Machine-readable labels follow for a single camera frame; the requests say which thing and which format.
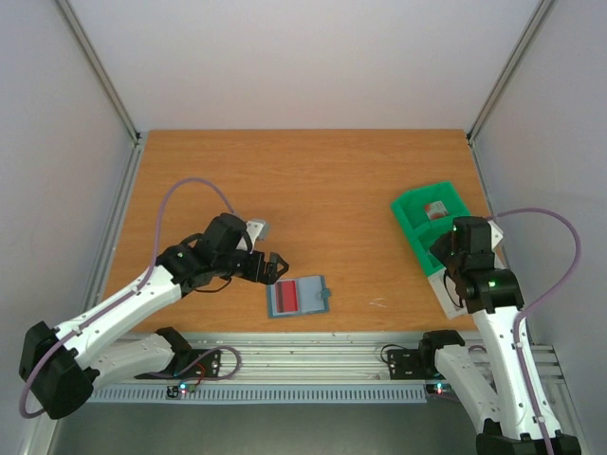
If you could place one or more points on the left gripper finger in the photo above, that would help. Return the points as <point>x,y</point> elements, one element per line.
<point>271,277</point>
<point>276,265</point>

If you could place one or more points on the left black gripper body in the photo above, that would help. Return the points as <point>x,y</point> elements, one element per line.
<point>226,263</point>

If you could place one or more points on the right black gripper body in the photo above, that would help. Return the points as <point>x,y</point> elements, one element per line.
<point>446,247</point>

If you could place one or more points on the blue card holder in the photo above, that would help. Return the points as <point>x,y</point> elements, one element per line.
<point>298,297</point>

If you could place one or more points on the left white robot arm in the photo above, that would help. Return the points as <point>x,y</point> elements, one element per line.
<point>63,365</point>

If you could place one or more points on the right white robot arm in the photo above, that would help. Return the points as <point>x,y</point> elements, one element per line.
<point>511,413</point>

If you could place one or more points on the red white card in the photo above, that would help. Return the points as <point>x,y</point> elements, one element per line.
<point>436,210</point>

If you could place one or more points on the white tray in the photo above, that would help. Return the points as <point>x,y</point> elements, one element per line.
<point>444,289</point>

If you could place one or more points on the green bin far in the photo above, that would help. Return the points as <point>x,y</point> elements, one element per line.
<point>408,208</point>

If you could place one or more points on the right circuit board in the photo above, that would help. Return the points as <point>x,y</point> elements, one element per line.
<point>438,388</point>

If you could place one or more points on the circuit board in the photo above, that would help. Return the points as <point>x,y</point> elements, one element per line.
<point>438,388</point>
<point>179,391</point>

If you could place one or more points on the left circuit board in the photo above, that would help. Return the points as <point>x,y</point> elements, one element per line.
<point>179,391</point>

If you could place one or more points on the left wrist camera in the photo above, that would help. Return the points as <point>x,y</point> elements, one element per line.
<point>256,230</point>

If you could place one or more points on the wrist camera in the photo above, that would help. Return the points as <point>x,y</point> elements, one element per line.
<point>256,230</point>
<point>496,235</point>

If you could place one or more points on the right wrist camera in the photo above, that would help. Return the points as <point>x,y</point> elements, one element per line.
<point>496,235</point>

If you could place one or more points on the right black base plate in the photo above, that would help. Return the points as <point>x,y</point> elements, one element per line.
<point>410,365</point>

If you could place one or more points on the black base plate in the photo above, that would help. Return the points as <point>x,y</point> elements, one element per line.
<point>410,365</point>
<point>208,362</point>

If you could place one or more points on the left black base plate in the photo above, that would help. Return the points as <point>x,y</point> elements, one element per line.
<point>208,362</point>

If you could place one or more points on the grey slotted cable duct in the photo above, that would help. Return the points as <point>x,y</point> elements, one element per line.
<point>266,394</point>

